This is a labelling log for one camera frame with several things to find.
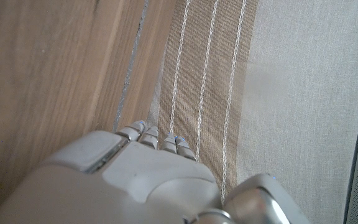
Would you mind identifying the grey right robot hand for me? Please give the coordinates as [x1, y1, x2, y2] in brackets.
[0, 119, 312, 224]

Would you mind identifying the beige striped cloth backdrop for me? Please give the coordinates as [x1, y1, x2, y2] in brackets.
[146, 0, 358, 224]

